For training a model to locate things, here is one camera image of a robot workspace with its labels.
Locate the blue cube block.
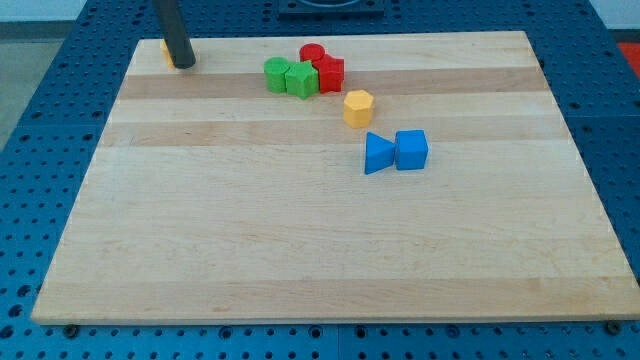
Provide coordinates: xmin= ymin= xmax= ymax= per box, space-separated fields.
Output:
xmin=395 ymin=129 xmax=429 ymax=170

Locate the red star block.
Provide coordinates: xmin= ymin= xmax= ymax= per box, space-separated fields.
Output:
xmin=312 ymin=54 xmax=345 ymax=93

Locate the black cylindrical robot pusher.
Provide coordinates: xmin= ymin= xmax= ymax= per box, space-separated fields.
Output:
xmin=152 ymin=0 xmax=196 ymax=69

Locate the green cylinder block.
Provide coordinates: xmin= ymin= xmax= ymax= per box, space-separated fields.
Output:
xmin=263 ymin=57 xmax=290 ymax=93

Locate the blue triangle block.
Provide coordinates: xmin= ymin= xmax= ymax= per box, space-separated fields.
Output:
xmin=364 ymin=132 xmax=395 ymax=175

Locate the red cylinder block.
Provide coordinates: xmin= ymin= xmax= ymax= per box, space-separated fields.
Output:
xmin=299 ymin=43 xmax=326 ymax=62

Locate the yellow hexagon block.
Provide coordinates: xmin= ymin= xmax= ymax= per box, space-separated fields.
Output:
xmin=343 ymin=90 xmax=374 ymax=128

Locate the yellow block behind pusher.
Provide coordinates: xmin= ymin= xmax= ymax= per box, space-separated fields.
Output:
xmin=160 ymin=40 xmax=175 ymax=69

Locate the green star block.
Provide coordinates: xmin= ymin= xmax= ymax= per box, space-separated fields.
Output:
xmin=285 ymin=61 xmax=319 ymax=99

